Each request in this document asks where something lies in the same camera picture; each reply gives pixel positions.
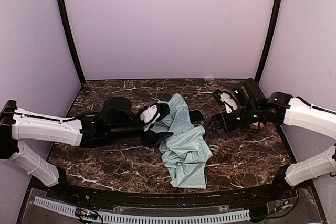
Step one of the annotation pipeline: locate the orange patterned ceramic bowl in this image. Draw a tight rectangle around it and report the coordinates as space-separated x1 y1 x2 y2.
249 122 264 130

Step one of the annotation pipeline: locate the black corner post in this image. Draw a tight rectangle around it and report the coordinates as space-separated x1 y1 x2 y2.
254 0 282 83
57 0 86 85

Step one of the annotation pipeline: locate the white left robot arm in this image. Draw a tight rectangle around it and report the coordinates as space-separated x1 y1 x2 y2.
1 97 173 187

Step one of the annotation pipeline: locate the black and mint umbrella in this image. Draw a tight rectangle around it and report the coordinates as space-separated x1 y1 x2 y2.
152 93 213 189

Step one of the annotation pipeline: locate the black left corner post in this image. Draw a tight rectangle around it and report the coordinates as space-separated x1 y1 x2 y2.
57 0 86 85

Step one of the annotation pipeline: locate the grey slotted cable duct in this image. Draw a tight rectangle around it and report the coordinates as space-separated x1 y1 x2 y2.
33 196 251 223

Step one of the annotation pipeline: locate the black front table rail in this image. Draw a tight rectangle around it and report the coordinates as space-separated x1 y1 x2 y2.
28 176 313 210

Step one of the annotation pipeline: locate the black right corner post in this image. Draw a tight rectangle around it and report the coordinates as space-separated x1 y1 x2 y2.
254 0 282 83

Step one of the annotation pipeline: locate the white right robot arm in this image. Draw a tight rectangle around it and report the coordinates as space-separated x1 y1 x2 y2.
208 78 335 188

